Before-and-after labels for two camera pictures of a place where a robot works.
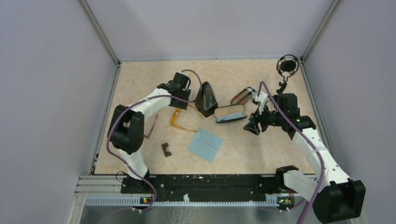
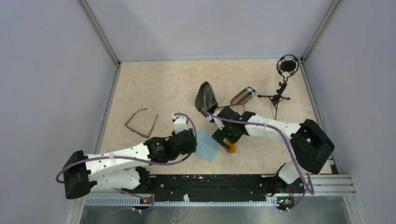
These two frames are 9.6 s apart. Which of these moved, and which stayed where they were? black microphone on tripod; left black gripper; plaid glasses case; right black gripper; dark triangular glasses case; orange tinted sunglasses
Moved: right black gripper; left black gripper; orange tinted sunglasses
Stayed: dark triangular glasses case; plaid glasses case; black microphone on tripod
